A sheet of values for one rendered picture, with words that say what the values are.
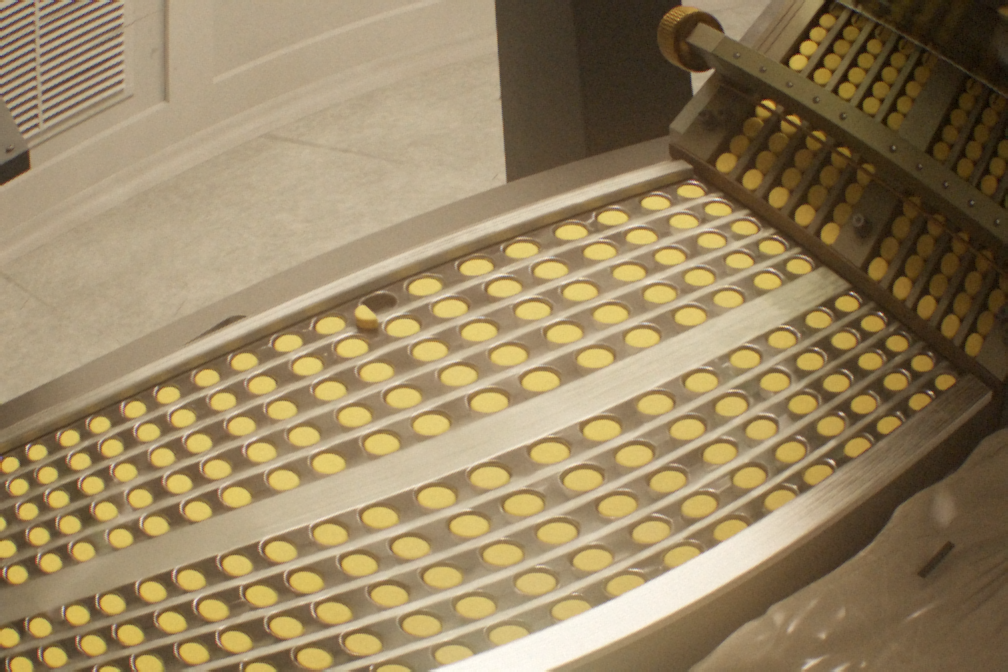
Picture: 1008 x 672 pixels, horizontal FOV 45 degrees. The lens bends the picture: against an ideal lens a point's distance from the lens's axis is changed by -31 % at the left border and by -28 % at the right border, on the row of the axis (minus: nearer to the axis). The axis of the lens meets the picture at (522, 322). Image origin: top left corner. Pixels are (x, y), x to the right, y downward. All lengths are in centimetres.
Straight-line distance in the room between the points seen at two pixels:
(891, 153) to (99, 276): 225
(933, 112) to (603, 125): 70
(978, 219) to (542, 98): 81
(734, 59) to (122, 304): 203
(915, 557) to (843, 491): 7
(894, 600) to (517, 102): 98
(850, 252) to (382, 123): 245
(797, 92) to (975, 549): 26
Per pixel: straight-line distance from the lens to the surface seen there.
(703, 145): 63
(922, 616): 37
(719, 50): 62
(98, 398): 53
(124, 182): 299
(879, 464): 46
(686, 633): 42
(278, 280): 88
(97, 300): 260
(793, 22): 65
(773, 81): 59
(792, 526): 44
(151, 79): 297
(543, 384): 51
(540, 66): 126
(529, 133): 131
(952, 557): 39
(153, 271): 263
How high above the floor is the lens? 124
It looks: 32 degrees down
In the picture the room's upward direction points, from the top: 4 degrees counter-clockwise
